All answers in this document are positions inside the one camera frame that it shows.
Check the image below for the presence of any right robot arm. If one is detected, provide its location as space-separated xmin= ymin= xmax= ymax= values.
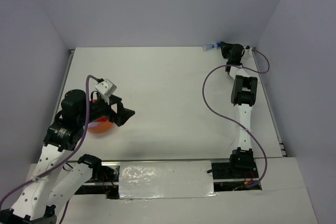
xmin=220 ymin=41 xmax=258 ymax=178

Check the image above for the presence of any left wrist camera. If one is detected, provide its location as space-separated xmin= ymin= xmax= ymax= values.
xmin=94 ymin=78 xmax=117 ymax=105

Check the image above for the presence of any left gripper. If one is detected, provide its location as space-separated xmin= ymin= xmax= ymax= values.
xmin=78 ymin=93 xmax=135 ymax=126

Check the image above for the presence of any foil covered panel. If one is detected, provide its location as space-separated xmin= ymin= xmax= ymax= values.
xmin=119 ymin=161 xmax=216 ymax=199

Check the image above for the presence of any metal rail base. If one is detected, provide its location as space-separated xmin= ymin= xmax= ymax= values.
xmin=76 ymin=159 xmax=262 ymax=200

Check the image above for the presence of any orange round organizer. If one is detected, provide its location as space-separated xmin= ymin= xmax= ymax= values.
xmin=88 ymin=116 xmax=113 ymax=134

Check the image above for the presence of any clear spray bottle blue cap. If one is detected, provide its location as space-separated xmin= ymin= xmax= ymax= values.
xmin=202 ymin=42 xmax=220 ymax=51

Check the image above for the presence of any pink purple highlighter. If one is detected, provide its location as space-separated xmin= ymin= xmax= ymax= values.
xmin=88 ymin=121 xmax=102 ymax=128

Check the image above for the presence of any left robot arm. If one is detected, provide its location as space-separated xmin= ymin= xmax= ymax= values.
xmin=1 ymin=89 xmax=135 ymax=223

